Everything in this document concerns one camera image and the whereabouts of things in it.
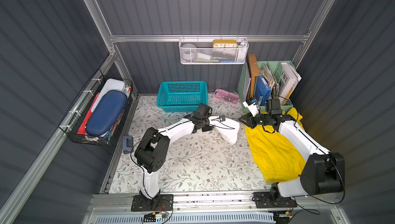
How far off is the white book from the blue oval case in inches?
37.5

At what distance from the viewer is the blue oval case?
64 centimetres

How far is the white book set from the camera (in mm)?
955
